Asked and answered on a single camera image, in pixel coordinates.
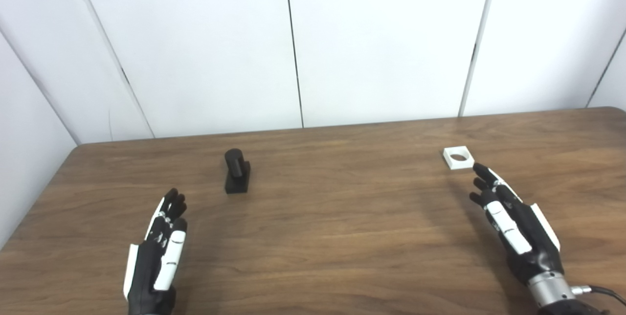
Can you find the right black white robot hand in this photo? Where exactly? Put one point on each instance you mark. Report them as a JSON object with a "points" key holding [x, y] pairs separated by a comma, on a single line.
{"points": [[530, 236]]}

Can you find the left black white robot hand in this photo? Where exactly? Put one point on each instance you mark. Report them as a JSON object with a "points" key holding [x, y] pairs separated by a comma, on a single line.
{"points": [[149, 261]]}

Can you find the black peg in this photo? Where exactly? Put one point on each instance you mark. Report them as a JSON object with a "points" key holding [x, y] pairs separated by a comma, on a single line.
{"points": [[237, 173]]}

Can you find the white square piece with hole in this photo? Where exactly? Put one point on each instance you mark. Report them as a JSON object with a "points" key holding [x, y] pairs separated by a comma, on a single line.
{"points": [[452, 162]]}

